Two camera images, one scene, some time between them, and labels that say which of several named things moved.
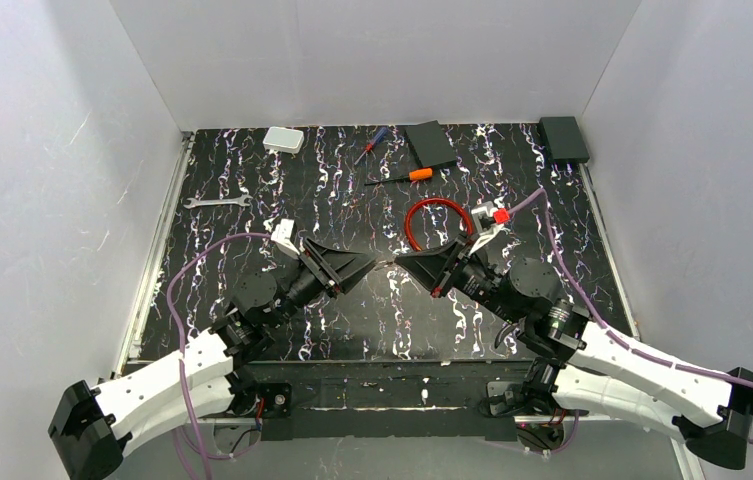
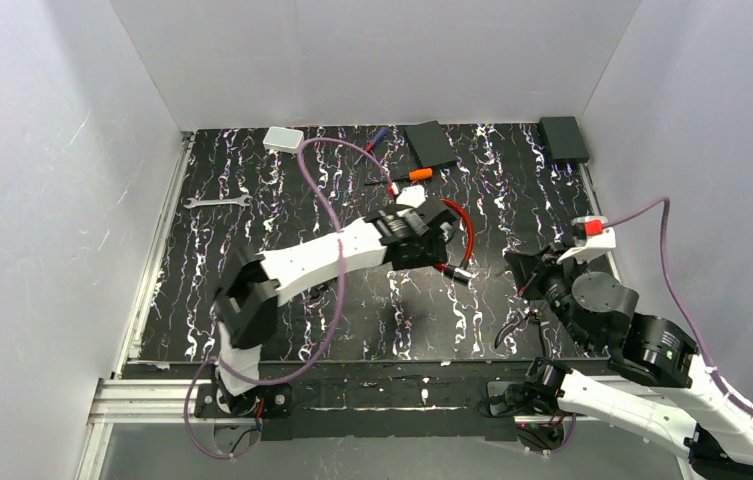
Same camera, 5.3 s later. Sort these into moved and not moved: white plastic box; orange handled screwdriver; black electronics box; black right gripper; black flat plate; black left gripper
Moved: black right gripper; black left gripper
Not moved: black flat plate; black electronics box; orange handled screwdriver; white plastic box
